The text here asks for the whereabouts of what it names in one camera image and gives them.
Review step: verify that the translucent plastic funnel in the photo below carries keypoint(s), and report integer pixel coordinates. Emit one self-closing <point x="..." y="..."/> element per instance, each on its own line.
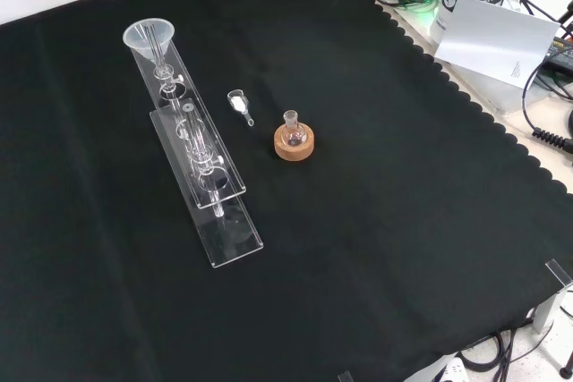
<point x="134" y="39"/>

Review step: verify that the pale board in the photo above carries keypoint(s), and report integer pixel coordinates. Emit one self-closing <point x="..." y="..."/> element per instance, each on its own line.
<point x="492" y="37"/>

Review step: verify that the clear acrylic funnel stand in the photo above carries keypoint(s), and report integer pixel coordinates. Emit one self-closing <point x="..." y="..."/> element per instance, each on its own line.
<point x="233" y="239"/>

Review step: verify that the glass weighing funnel with powder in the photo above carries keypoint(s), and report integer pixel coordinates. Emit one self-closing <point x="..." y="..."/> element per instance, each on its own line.
<point x="237" y="103"/>

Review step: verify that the white power strip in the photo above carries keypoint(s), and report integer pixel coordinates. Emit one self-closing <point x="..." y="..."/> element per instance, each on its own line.
<point x="452" y="370"/>

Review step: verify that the black electronic device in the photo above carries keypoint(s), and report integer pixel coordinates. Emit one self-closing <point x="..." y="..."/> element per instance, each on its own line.
<point x="561" y="53"/>

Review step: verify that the clear cloth clip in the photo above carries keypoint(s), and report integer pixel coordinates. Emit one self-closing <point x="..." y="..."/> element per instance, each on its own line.
<point x="559" y="271"/>
<point x="345" y="376"/>

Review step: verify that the grey metal bench bracket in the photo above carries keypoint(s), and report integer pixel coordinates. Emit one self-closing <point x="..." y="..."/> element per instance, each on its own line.
<point x="548" y="310"/>

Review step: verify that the round-bottom glass flask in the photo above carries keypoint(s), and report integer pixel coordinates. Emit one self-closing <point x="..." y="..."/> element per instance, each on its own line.
<point x="291" y="120"/>

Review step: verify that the black bench cloth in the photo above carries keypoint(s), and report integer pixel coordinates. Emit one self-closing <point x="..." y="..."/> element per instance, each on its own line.
<point x="358" y="221"/>

